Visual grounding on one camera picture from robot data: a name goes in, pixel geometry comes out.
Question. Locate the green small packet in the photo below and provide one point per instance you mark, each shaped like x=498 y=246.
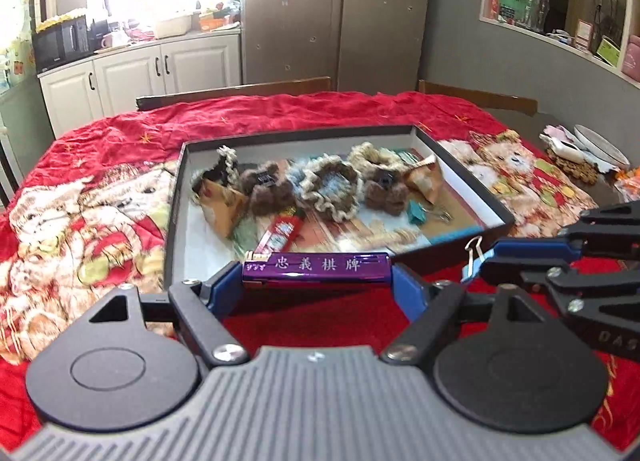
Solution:
x=245 y=233

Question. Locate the white plastic basin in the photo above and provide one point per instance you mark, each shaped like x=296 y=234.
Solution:
x=173 y=27

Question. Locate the white mug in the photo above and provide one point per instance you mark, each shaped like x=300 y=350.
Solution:
x=106 y=41

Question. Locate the purple lighter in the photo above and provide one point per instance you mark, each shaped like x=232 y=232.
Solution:
x=320 y=268

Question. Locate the small pink box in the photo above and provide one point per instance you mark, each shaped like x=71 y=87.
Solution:
x=583 y=33

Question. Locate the blue beige crochet scrunchie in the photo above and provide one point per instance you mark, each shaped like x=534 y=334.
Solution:
x=327 y=191

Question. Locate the green box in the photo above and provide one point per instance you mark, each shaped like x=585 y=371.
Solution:
x=609 y=50

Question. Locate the light blue binder clip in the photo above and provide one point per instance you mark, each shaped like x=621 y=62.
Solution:
x=469 y=272

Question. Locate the black cardboard box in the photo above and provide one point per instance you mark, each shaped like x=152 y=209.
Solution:
x=171 y=241

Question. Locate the white plate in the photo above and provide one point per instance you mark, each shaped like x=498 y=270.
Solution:
x=600 y=146

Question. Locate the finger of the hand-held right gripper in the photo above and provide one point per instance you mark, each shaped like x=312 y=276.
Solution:
x=535 y=249
x=515 y=272

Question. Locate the woven round trivet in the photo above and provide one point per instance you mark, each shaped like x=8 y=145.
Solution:
x=575 y=171

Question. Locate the crumpled kraft paper packet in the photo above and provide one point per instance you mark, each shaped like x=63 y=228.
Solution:
x=425 y=178

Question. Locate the white crumpled cloth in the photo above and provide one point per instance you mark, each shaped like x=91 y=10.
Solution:
x=560 y=141

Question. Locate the brown furry hair claw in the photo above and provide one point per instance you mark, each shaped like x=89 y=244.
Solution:
x=385 y=193
x=265 y=188

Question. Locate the red striped small packet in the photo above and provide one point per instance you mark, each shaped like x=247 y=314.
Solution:
x=277 y=236

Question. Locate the red printed bear blanket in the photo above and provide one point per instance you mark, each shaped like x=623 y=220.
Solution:
x=350 y=111

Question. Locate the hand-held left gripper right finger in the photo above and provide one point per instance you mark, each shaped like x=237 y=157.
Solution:
x=407 y=291

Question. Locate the large pink box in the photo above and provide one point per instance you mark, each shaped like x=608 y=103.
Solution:
x=632 y=58

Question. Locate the white black crochet scrunchie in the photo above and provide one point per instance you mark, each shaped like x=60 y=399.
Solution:
x=225 y=166

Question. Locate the black microwave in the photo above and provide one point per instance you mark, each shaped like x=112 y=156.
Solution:
x=60 y=43

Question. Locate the silver double-door fridge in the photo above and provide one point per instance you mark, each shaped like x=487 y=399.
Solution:
x=340 y=16

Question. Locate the orange snack packet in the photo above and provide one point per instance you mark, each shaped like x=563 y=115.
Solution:
x=629 y=183

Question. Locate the white wall shelf niche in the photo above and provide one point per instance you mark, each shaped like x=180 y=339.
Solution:
x=560 y=46

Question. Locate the clear glass jars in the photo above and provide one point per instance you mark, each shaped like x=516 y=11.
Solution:
x=537 y=11

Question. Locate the teal binder clip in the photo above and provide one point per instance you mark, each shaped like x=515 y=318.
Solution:
x=417 y=212

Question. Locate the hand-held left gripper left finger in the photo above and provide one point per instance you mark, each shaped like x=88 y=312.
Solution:
x=222 y=291

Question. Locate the white kitchen cabinet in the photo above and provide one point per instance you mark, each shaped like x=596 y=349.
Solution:
x=140 y=71

